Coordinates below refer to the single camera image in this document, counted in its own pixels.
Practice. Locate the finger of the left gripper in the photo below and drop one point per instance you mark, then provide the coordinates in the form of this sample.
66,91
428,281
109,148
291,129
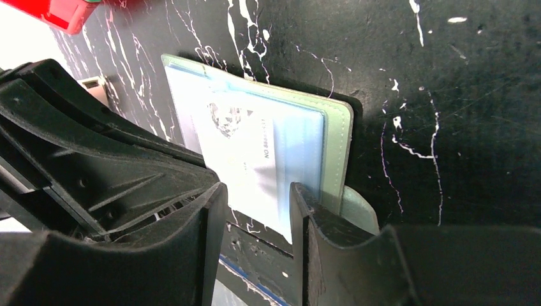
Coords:
90,174
51,81

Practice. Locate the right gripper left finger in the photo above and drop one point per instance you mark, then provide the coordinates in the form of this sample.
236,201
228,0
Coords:
172,261

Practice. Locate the green card holder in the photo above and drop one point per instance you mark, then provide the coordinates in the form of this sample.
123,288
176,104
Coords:
312,135

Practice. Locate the red bin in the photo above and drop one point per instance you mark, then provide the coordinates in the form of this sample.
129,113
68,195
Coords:
68,16

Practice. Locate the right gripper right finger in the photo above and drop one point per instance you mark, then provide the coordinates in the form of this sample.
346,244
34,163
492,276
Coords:
337,263

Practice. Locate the white VIP card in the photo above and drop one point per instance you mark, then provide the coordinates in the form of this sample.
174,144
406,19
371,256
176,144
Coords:
237,143

